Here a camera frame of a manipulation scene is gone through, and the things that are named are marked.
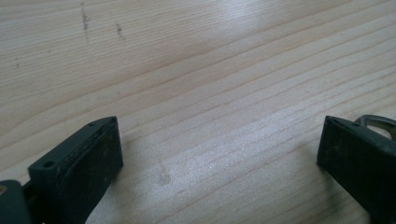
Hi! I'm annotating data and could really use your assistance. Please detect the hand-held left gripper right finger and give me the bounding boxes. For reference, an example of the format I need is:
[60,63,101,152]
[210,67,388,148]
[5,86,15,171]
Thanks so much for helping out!
[317,115,396,224]

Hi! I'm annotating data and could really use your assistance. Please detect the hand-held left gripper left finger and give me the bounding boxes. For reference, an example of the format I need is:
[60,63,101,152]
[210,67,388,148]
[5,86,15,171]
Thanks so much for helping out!
[27,116,124,224]

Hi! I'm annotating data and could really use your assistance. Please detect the grey metal ring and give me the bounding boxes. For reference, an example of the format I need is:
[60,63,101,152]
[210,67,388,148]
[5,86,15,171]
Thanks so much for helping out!
[354,114,396,141]

